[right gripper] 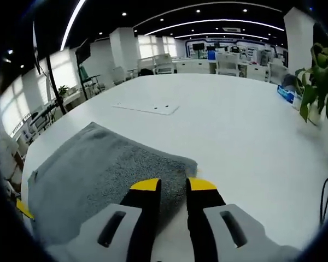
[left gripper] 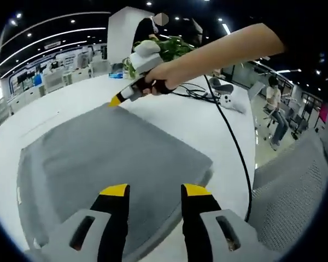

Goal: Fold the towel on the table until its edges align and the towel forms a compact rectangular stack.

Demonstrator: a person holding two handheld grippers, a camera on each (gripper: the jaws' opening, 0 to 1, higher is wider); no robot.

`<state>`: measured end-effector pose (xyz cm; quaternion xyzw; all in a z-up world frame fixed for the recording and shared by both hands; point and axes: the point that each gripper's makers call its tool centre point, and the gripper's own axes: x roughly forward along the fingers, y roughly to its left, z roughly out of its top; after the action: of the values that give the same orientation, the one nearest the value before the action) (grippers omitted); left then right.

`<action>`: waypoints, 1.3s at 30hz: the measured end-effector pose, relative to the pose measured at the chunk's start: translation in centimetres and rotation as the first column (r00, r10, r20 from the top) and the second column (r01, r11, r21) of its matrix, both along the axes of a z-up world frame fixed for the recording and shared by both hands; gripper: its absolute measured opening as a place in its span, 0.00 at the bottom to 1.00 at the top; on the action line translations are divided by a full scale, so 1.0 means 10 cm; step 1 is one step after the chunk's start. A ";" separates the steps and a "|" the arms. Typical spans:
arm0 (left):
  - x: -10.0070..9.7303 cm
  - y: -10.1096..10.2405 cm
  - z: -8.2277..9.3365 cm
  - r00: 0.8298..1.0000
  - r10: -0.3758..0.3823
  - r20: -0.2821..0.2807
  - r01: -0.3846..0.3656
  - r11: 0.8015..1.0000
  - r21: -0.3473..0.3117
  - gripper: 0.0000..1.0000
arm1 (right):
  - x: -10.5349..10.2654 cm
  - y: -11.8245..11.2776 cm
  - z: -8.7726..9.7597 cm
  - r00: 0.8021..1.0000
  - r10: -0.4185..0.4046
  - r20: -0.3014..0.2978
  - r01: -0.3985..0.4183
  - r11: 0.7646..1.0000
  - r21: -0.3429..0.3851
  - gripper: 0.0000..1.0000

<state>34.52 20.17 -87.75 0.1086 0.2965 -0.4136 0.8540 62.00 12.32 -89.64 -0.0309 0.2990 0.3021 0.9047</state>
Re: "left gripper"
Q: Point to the person's right hand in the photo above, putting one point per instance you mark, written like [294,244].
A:
[164,76]

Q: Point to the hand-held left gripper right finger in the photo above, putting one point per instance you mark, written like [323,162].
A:
[196,223]

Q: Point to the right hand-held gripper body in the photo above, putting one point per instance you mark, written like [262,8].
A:
[146,57]

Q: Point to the white table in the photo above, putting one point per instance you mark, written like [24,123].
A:
[71,98]

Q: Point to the potted green plant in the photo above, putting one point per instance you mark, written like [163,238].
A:
[175,47]

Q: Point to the grey mesh chair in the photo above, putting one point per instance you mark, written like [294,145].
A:
[289,191]

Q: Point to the pink panel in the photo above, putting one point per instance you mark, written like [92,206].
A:
[324,116]

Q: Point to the grey towel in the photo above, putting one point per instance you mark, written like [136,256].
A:
[112,144]

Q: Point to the blue container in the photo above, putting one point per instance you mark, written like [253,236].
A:
[37,79]

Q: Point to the blue white packet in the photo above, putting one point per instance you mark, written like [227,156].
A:
[116,74]

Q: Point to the white game controller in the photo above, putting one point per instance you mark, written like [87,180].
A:
[229,101]
[224,88]

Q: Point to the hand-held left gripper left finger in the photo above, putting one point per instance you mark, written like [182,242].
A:
[112,223]

